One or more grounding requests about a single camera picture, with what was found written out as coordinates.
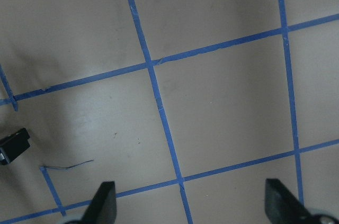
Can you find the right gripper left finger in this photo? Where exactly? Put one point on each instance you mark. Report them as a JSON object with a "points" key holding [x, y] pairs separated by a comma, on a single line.
{"points": [[103, 207]]}

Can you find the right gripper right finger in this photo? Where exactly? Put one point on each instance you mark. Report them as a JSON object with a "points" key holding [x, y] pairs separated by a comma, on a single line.
{"points": [[281, 206]]}

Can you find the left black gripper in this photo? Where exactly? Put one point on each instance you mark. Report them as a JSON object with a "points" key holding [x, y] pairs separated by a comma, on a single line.
{"points": [[14, 145]]}

